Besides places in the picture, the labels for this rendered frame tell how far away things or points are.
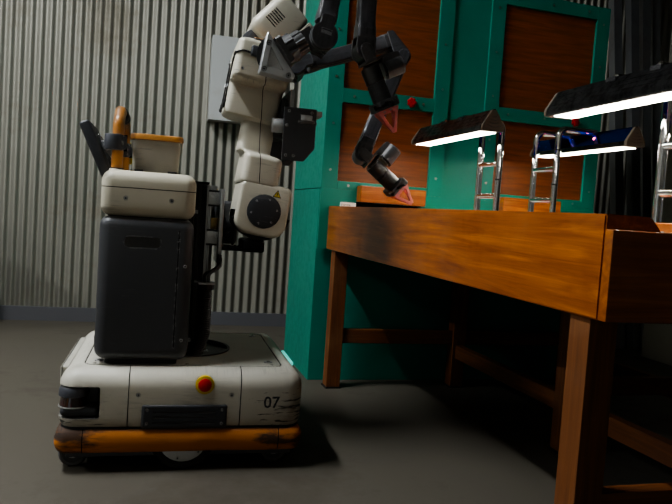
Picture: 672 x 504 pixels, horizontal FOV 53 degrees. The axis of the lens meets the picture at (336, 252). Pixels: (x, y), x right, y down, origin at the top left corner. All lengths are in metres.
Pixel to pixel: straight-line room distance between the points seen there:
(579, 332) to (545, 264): 0.16
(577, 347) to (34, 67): 3.58
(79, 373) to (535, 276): 1.19
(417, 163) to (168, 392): 1.63
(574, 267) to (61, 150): 3.39
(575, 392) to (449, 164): 1.93
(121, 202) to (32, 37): 2.55
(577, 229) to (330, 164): 1.75
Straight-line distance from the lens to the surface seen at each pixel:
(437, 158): 3.08
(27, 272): 4.28
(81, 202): 4.22
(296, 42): 2.00
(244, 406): 1.95
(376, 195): 2.90
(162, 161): 2.06
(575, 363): 1.33
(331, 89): 2.94
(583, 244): 1.29
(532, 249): 1.43
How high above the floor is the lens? 0.73
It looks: 3 degrees down
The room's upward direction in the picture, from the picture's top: 4 degrees clockwise
